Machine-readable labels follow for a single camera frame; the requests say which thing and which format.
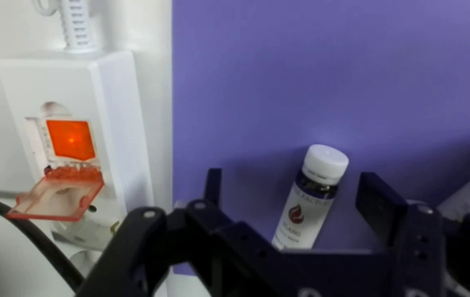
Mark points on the white-capped bottle with dark band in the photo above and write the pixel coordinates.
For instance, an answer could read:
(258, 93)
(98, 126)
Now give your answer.
(309, 207)

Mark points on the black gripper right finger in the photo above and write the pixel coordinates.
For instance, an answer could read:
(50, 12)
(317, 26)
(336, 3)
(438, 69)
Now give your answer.
(421, 248)

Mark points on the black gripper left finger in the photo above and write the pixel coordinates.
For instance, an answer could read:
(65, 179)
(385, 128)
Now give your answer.
(190, 253)

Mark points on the purple mat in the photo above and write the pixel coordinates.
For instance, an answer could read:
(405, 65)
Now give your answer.
(301, 67)

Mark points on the white power strip orange switch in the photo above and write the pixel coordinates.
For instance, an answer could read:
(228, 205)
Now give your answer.
(120, 138)

